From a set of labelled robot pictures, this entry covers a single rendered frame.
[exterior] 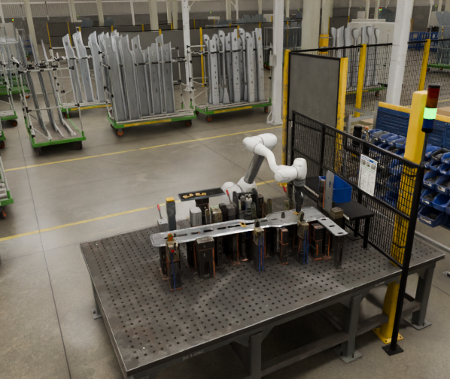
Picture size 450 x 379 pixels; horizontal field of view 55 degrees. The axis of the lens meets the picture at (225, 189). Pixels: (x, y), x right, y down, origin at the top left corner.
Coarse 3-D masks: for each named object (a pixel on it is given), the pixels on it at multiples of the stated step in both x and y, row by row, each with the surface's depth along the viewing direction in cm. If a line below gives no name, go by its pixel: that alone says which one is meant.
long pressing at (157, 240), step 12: (276, 216) 344; (288, 216) 343; (312, 216) 342; (324, 216) 342; (192, 228) 328; (204, 228) 328; (216, 228) 328; (228, 228) 327; (240, 228) 327; (252, 228) 326; (156, 240) 313; (180, 240) 312; (192, 240) 312
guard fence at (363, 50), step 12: (324, 48) 620; (336, 48) 630; (360, 48) 654; (360, 60) 659; (372, 60) 670; (348, 72) 656; (360, 72) 663; (360, 84) 671; (408, 84) 720; (420, 84) 733; (360, 96) 679; (372, 96) 695; (408, 96) 730; (360, 144) 718
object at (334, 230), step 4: (320, 220) 335; (324, 220) 334; (328, 220) 334; (332, 220) 334; (324, 224) 329; (328, 224) 328; (332, 224) 328; (336, 224) 328; (328, 228) 323; (332, 228) 323; (336, 228) 322; (340, 228) 322; (332, 232) 317; (336, 232) 316; (344, 232) 316
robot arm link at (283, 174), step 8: (256, 144) 358; (256, 152) 358; (264, 152) 352; (272, 160) 336; (272, 168) 328; (280, 168) 320; (288, 168) 319; (280, 176) 315; (288, 176) 316; (296, 176) 322
